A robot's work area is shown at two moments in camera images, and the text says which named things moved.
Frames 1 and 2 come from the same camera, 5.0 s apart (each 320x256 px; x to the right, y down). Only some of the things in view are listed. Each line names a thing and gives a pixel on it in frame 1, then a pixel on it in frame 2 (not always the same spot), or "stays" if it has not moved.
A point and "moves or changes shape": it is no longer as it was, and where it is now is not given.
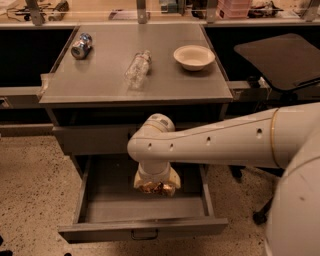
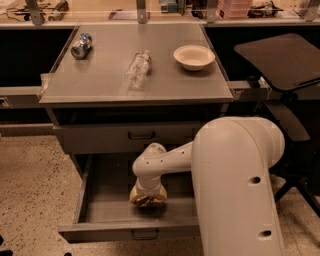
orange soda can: [159, 188] moves or changes shape
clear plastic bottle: [137, 70] stays
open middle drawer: [108, 207] stays
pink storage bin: [232, 8] stays
